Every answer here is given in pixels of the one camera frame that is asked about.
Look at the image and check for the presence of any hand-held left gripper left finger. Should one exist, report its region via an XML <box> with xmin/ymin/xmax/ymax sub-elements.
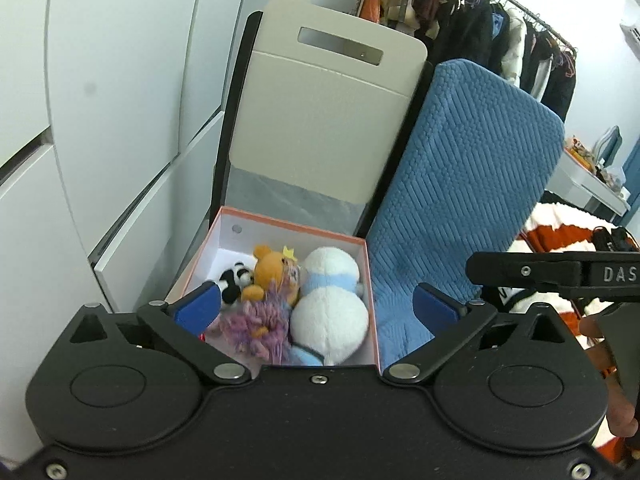
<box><xmin>70</xmin><ymin>280</ymin><xmax>251</xmax><ymax>386</ymax></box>

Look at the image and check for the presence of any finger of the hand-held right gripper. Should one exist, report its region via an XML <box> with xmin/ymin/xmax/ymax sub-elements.
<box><xmin>465</xmin><ymin>251</ymin><xmax>583</xmax><ymax>293</ymax></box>

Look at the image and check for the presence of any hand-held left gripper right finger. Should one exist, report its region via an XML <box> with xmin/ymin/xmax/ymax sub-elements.
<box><xmin>382</xmin><ymin>282</ymin><xmax>568</xmax><ymax>385</ymax></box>

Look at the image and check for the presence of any purple mesh hair flower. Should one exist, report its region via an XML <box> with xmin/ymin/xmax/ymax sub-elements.
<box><xmin>235</xmin><ymin>260</ymin><xmax>303</xmax><ymax>365</ymax></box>

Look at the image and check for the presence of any white and blue plush toy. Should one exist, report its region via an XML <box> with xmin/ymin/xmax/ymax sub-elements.
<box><xmin>287</xmin><ymin>246</ymin><xmax>370</xmax><ymax>367</ymax></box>

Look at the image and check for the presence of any pink cardboard box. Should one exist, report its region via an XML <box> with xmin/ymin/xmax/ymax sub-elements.
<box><xmin>165</xmin><ymin>205</ymin><xmax>386</xmax><ymax>376</ymax></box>

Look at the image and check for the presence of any person's right hand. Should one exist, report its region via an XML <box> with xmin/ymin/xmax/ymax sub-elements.
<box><xmin>579</xmin><ymin>312</ymin><xmax>640</xmax><ymax>438</ymax></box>

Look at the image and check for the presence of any small panda plush toy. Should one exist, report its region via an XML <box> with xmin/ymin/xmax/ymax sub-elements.
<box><xmin>217</xmin><ymin>261</ymin><xmax>256</xmax><ymax>306</ymax></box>

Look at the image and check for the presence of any orange white striped blanket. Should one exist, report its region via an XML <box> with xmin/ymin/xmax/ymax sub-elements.
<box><xmin>492</xmin><ymin>202</ymin><xmax>640</xmax><ymax>466</ymax></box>

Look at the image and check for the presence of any brown bear plush toy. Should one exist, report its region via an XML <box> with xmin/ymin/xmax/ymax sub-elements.
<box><xmin>241</xmin><ymin>244</ymin><xmax>303</xmax><ymax>340</ymax></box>

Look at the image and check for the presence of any white desk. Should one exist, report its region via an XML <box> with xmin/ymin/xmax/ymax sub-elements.
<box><xmin>545</xmin><ymin>150</ymin><xmax>631</xmax><ymax>223</ymax></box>

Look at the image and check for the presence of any blue curtain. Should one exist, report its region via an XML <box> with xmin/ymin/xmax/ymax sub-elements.
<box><xmin>622</xmin><ymin>135</ymin><xmax>640</xmax><ymax>201</ymax></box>

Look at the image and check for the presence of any blue quilted chair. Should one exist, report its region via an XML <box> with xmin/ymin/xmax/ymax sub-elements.
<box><xmin>367</xmin><ymin>59</ymin><xmax>566</xmax><ymax>371</ymax></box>

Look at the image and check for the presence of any colourful clutter on desk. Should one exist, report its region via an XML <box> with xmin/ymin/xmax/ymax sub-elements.
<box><xmin>565</xmin><ymin>135</ymin><xmax>628</xmax><ymax>196</ymax></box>

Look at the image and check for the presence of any white wardrobe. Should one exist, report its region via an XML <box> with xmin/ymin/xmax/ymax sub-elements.
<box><xmin>0</xmin><ymin>0</ymin><xmax>256</xmax><ymax>313</ymax></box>

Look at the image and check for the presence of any row of hanging clothes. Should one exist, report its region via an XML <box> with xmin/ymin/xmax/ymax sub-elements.
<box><xmin>357</xmin><ymin>0</ymin><xmax>577</xmax><ymax>121</ymax></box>

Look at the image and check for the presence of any metal clothes rack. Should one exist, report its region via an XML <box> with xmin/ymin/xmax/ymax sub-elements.
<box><xmin>372</xmin><ymin>0</ymin><xmax>576</xmax><ymax>56</ymax></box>

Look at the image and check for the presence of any beige chair with black frame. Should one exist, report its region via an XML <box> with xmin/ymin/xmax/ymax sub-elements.
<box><xmin>207</xmin><ymin>0</ymin><xmax>436</xmax><ymax>241</ymax></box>

